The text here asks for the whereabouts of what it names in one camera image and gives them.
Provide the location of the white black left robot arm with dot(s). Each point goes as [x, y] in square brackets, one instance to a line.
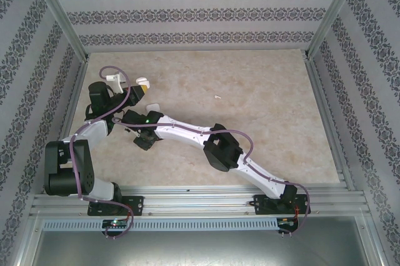
[68, 169]

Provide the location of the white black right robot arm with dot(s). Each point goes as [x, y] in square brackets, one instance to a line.
[187, 128]

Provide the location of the small green circuit board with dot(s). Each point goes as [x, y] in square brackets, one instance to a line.
[287, 221]
[115, 223]

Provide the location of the grey sheet metal panel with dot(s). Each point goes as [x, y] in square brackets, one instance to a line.
[200, 250]

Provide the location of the aluminium table side rail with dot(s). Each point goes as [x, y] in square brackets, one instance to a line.
[69, 113]
[325, 106]

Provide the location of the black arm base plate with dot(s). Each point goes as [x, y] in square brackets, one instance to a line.
[262, 205]
[136, 205]

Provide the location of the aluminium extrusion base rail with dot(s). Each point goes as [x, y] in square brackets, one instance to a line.
[200, 199]

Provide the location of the aluminium frame post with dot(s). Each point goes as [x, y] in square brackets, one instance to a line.
[334, 10]
[59, 13]

